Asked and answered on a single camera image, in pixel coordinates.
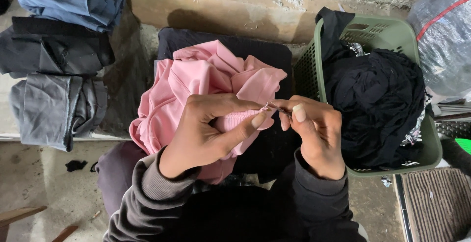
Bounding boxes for pink garment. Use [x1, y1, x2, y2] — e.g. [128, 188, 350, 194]
[129, 40, 288, 185]

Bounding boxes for clear plastic bag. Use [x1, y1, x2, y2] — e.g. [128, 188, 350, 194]
[407, 0, 471, 97]

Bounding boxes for green plastic object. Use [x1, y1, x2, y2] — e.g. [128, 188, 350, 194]
[455, 138, 471, 155]

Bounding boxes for folded black garment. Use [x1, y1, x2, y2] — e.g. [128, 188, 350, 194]
[0, 16, 115, 79]

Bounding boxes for metal rods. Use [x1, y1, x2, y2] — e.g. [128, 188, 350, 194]
[433, 102, 471, 122]

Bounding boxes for striped brown doormat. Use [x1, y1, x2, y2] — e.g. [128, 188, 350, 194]
[400, 168, 471, 242]

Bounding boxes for person's legs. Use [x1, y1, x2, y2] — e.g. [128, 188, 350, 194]
[95, 141, 280, 242]

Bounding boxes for small metal thread cutter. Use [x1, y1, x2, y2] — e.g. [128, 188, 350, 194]
[268, 101, 292, 117]

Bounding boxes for wooden furniture piece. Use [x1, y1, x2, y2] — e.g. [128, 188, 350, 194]
[0, 205, 79, 242]

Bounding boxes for green plastic laundry basket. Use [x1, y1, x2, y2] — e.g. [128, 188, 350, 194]
[293, 13, 443, 178]

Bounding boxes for heap of black clothes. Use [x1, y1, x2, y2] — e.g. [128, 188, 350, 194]
[315, 7, 427, 170]

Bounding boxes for person's left hand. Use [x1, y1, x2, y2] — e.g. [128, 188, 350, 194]
[159, 93, 272, 179]

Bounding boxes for folded grey garment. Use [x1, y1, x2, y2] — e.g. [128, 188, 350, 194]
[9, 73, 108, 152]

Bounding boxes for person's right hand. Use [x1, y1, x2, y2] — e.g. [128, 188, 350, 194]
[271, 95, 346, 181]

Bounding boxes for folded blue garment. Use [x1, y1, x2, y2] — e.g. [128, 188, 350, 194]
[17, 0, 126, 33]

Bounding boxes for black fabric scrap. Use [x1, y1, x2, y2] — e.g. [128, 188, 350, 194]
[65, 160, 89, 173]

